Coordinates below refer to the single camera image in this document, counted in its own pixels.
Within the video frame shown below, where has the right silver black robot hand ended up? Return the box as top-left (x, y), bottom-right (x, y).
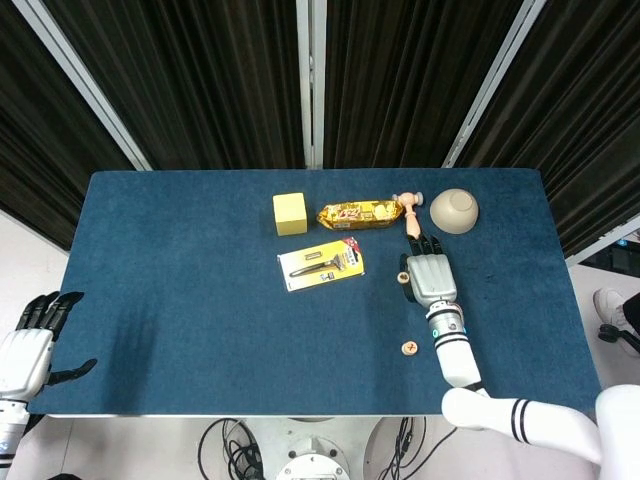
top-left (398, 233), bottom-right (459, 309)

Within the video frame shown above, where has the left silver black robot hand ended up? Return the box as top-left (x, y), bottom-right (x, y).
top-left (0, 291), bottom-right (99, 400)

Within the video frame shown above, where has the yellow cube block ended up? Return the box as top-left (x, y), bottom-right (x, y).
top-left (272, 191), bottom-right (309, 236)

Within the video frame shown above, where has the beige upturned bowl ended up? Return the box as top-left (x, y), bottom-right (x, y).
top-left (429, 187), bottom-right (481, 235)

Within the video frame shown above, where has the white sneaker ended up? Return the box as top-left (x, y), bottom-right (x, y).
top-left (593, 287), bottom-right (627, 327)

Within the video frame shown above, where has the black cable bundle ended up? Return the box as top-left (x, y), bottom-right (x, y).
top-left (198, 417), bottom-right (266, 480)
top-left (377, 416), bottom-right (459, 480)

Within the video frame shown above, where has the gold snack package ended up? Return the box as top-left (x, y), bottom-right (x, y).
top-left (316, 199), bottom-right (405, 231)

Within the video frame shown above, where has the dark pleated curtain panel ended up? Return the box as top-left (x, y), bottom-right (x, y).
top-left (42, 0), bottom-right (307, 171)
top-left (323, 0), bottom-right (526, 170)
top-left (0, 0), bottom-right (139, 251)
top-left (457, 0), bottom-right (640, 259)

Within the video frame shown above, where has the white robot torso base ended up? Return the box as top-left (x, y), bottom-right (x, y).
top-left (239, 416), bottom-right (401, 480)

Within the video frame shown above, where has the black trouser leg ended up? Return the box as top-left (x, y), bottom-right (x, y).
top-left (621, 292), bottom-right (640, 326)

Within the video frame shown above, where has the black chair base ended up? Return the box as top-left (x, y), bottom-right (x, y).
top-left (598, 323), bottom-right (640, 359)

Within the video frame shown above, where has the wooden toy hammer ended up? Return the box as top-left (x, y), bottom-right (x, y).
top-left (391, 191), bottom-right (425, 240)

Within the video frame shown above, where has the blue velvet table cover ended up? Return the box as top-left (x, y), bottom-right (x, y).
top-left (28, 168), bottom-right (606, 417)

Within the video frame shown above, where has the white divider frame post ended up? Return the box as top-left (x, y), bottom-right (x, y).
top-left (564, 213), bottom-right (640, 267)
top-left (10, 0), bottom-right (153, 172)
top-left (441, 0), bottom-right (547, 170)
top-left (295, 0), bottom-right (327, 170)

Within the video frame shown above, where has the razor in blister pack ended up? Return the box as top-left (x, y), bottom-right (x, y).
top-left (276, 237), bottom-right (369, 294)

